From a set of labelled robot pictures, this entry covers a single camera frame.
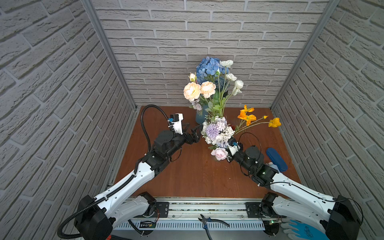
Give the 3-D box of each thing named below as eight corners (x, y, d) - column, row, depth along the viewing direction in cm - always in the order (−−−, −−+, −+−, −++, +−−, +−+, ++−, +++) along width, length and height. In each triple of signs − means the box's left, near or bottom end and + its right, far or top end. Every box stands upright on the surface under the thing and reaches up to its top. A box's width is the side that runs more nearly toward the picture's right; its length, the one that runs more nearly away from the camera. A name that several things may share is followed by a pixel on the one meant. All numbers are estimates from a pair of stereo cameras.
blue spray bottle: (278, 173, 89) (281, 170, 85) (263, 151, 98) (266, 148, 95) (287, 170, 90) (290, 167, 87) (272, 149, 99) (274, 146, 96)
